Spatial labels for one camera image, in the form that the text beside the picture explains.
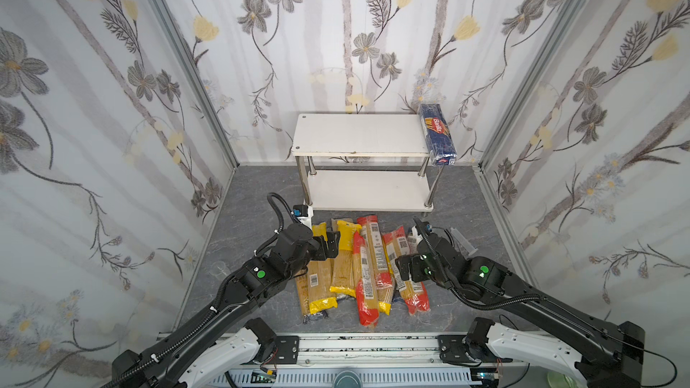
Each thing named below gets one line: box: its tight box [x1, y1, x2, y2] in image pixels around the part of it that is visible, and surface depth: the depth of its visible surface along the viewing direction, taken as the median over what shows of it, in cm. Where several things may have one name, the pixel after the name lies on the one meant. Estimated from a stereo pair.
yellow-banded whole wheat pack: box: [294, 221, 338, 324], surface depth 82 cm
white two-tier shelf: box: [291, 114, 445, 212], surface depth 86 cm
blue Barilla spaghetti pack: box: [418, 103, 458, 167], surface depth 77 cm
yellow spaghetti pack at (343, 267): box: [329, 219, 363, 299], surface depth 85 cm
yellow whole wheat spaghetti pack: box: [356, 214, 394, 291], surface depth 91 cm
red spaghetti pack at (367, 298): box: [353, 230, 381, 328], surface depth 80 cm
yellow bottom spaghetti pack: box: [376, 285, 393, 317], surface depth 82 cm
